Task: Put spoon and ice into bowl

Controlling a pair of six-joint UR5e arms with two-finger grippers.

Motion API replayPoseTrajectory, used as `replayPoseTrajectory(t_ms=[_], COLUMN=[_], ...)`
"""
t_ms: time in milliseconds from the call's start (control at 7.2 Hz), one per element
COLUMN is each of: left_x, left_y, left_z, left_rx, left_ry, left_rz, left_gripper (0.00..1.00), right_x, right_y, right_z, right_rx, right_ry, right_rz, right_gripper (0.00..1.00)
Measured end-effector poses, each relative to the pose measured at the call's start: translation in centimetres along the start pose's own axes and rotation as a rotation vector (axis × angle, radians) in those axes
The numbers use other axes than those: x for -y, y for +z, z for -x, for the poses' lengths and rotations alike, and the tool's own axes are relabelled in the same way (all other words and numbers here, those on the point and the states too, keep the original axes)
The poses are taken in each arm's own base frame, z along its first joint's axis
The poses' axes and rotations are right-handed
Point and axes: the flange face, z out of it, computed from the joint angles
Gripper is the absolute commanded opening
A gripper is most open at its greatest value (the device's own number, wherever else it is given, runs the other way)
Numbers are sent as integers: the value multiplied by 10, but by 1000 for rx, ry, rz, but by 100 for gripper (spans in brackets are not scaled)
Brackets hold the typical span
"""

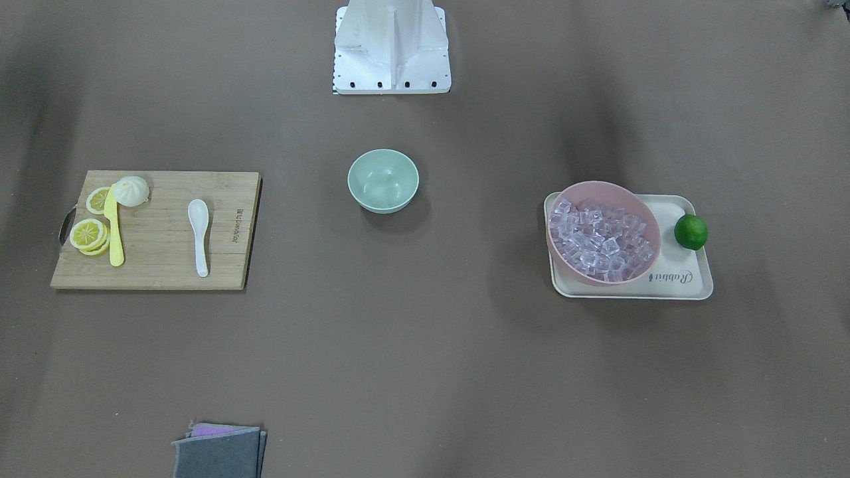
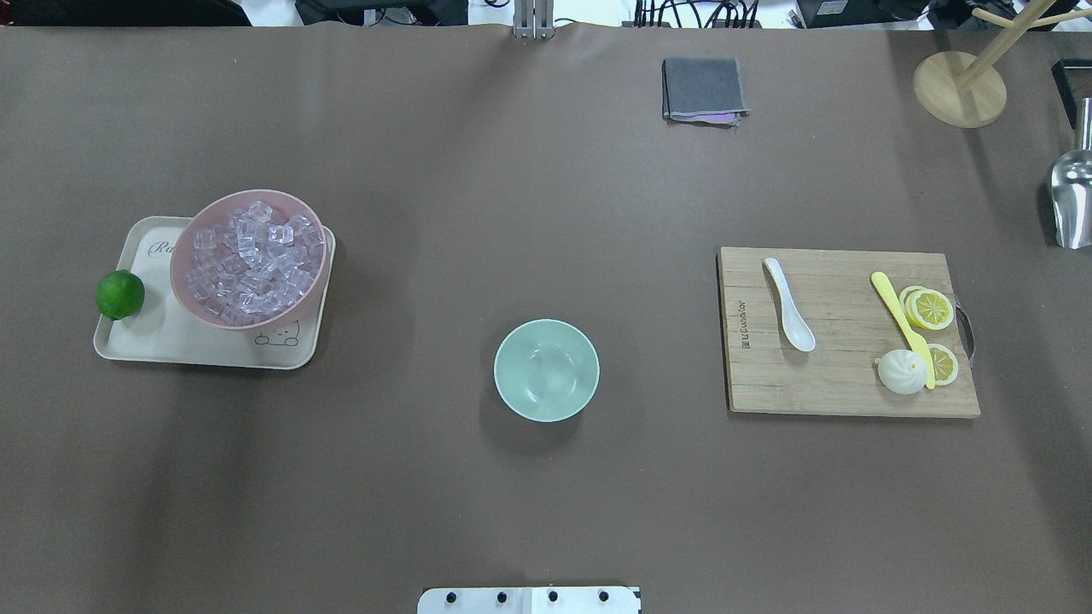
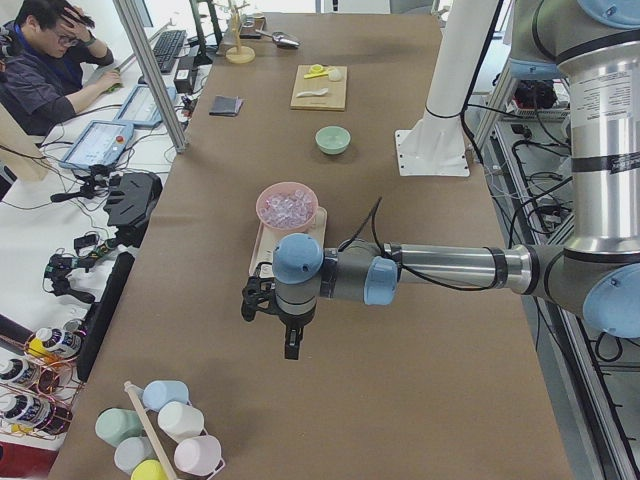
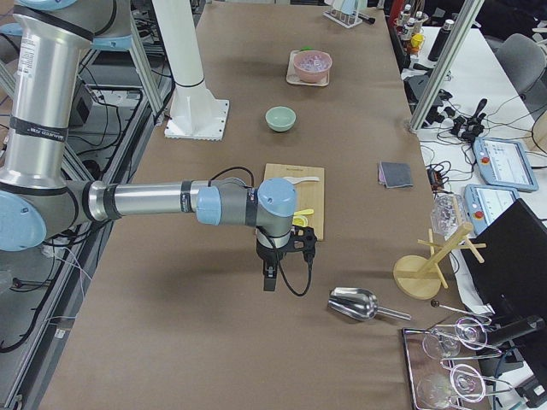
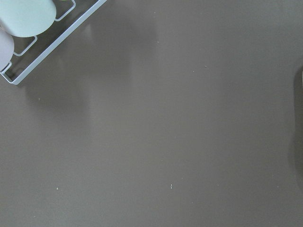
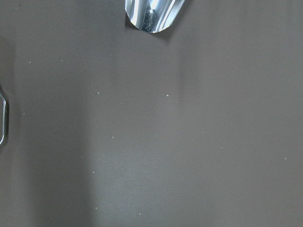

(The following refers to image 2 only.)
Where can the white ceramic spoon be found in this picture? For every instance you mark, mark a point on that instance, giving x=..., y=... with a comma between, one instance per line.
x=794, y=326

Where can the mint green bowl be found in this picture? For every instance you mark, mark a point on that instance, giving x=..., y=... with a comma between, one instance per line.
x=546, y=370

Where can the pile of clear ice cubes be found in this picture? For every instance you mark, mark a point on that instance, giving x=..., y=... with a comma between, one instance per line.
x=254, y=260

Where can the pink bowl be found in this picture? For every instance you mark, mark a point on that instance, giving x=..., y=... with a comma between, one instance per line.
x=183, y=281

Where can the folded grey cloth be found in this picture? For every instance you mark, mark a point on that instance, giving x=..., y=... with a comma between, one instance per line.
x=703, y=90

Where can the bamboo cutting board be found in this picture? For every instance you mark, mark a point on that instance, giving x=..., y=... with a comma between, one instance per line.
x=852, y=326

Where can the yellow plastic knife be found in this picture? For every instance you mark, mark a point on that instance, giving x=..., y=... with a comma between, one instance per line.
x=915, y=341

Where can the stacked lemon slices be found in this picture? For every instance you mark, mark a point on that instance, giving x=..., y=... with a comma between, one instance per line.
x=926, y=308

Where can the beige rectangular tray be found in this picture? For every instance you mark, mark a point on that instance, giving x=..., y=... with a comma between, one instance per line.
x=163, y=331

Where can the single lemon slice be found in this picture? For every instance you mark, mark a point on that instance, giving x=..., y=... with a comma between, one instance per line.
x=944, y=363

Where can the green lime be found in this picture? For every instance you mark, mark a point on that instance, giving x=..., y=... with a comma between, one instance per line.
x=120, y=294

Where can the wooden stand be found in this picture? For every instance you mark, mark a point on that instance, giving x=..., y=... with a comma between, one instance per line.
x=965, y=90

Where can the metal scoop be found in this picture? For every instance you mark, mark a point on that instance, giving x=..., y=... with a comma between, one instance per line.
x=1070, y=186

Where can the black tray edge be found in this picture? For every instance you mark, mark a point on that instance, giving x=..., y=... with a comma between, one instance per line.
x=1073, y=79

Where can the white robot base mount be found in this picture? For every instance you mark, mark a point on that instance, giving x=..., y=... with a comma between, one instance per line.
x=599, y=598

